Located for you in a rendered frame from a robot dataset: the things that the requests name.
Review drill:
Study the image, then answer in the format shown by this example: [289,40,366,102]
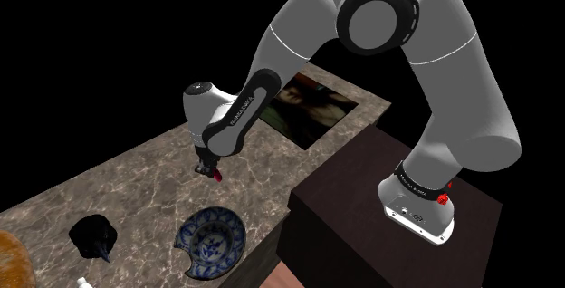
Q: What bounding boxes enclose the dark robot stand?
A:
[275,123,503,288]

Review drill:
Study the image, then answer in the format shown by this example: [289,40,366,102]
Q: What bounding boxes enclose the orange brown round object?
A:
[0,229,37,288]

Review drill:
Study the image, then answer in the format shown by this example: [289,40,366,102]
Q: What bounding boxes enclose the black bird figure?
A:
[68,214,119,264]

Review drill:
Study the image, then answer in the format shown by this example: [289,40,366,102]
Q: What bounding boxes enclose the blue and white patterned bowl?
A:
[173,206,247,280]

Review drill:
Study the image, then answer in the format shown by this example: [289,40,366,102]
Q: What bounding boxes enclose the dark picture panel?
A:
[258,72,359,151]

